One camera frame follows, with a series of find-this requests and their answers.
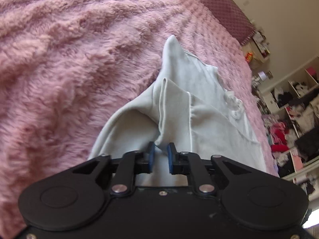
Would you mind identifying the red snack bag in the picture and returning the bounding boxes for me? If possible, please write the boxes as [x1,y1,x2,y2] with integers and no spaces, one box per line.
[245,51,254,63]

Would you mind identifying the small white table lamp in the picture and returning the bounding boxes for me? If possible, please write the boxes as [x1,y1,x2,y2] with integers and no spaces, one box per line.
[258,71,268,82]

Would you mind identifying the pink fluffy bed blanket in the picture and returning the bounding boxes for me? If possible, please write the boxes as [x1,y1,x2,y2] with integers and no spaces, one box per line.
[1,0,275,238]

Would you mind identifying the red clothing on shelf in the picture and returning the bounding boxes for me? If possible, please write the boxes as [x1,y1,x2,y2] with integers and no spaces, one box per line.
[270,129,289,153]

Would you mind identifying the maroon quilted headboard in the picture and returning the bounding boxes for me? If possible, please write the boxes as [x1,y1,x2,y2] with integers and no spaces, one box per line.
[200,0,255,45]

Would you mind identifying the white open wardrobe shelving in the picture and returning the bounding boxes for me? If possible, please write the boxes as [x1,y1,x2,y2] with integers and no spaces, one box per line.
[259,56,319,200]

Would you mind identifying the white printed t-shirt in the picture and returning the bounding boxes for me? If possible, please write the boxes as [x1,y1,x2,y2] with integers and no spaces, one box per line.
[90,36,267,187]

